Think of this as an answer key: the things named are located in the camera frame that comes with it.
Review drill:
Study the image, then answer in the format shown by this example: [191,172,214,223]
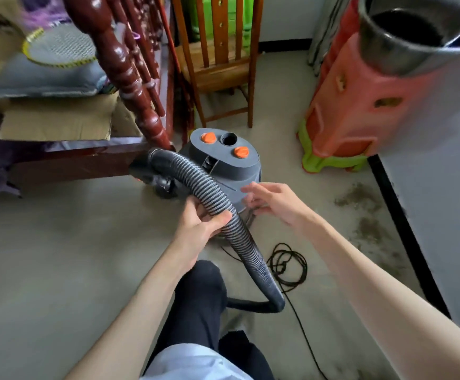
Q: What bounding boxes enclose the grey vacuum cleaner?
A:
[129,127,262,238]

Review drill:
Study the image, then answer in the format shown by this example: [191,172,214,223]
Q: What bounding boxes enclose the person's right hand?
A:
[241,182,320,234]

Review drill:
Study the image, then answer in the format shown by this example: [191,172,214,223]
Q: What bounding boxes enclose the orange plastic stool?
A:
[305,0,444,159]

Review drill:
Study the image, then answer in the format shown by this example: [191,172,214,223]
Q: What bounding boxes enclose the black trousers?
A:
[142,260,275,380]

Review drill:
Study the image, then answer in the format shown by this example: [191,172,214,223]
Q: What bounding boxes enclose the black baseboard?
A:
[258,37,452,319]

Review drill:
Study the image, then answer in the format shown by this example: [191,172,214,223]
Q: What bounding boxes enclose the person's left hand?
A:
[172,195,234,273]

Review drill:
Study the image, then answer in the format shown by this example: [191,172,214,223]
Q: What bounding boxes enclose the black power cord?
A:
[218,243,330,380]

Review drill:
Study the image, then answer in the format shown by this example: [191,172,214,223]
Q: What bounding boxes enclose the red wooden bed frame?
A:
[10,0,195,186]

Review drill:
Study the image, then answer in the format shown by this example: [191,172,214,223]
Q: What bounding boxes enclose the yellow badminton racket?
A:
[21,23,98,69]

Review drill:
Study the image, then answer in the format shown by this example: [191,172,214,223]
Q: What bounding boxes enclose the grey cushion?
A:
[0,51,108,103]

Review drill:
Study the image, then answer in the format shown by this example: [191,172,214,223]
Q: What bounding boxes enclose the wooden chair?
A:
[170,0,264,129]

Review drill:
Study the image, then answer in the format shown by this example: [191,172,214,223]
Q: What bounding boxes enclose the steel basin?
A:
[358,0,460,78]

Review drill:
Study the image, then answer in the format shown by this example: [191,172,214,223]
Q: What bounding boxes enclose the stack of green plastic stools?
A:
[182,0,254,50]

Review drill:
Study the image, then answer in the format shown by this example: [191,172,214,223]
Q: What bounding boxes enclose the person's left forearm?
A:
[63,245,199,380]

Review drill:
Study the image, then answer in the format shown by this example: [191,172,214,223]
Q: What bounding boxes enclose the green plastic stool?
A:
[296,119,369,174]

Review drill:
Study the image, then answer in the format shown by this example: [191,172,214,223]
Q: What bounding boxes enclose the black ribbed vacuum hose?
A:
[147,148,286,314]

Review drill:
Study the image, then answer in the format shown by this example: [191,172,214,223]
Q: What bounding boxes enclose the person's right forearm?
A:
[299,215,460,380]

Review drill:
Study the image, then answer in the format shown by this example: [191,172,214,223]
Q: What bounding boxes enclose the white shirt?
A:
[139,344,254,380]

